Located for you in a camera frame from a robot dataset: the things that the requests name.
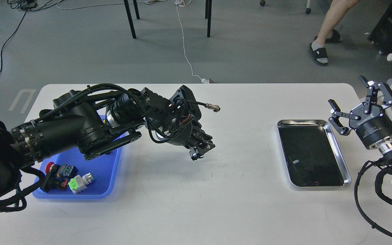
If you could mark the black table leg left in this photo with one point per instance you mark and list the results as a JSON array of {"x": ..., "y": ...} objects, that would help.
[{"x": 129, "y": 16}]

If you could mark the black robot arm image left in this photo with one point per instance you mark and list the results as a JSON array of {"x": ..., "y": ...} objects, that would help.
[{"x": 96, "y": 120}]

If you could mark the black table leg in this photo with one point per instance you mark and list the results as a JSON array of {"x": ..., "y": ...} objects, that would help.
[
  {"x": 129, "y": 16},
  {"x": 208, "y": 14}
]

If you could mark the silver metal tray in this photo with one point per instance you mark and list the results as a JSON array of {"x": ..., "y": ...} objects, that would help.
[{"x": 312, "y": 155}]

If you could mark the person leg near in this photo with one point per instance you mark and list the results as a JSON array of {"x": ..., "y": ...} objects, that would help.
[{"x": 334, "y": 15}]

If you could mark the blue plastic tray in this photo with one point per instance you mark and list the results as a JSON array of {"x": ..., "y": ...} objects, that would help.
[{"x": 102, "y": 168}]

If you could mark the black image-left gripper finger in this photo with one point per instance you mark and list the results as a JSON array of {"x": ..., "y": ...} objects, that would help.
[
  {"x": 205, "y": 143},
  {"x": 196, "y": 152}
]

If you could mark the black Robotiq body image right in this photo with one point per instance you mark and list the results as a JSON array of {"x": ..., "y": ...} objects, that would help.
[{"x": 371, "y": 127}]

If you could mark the black Robotiq body image left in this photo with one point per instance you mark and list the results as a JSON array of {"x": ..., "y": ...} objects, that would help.
[{"x": 189, "y": 136}]

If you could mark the red emergency stop button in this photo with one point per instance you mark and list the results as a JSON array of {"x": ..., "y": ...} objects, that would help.
[{"x": 57, "y": 176}]

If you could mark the black table leg right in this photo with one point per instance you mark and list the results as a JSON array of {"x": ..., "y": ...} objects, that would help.
[{"x": 208, "y": 14}]

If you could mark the black slipper near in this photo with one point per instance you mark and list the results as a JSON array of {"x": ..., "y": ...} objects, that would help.
[{"x": 318, "y": 54}]

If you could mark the black slipper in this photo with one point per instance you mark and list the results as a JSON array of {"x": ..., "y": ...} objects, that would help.
[
  {"x": 318, "y": 54},
  {"x": 333, "y": 37}
]

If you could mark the white green selector switch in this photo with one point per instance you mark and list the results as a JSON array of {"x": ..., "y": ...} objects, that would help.
[{"x": 79, "y": 183}]

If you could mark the black slipper far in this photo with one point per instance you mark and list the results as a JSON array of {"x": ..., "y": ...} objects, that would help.
[{"x": 333, "y": 37}]

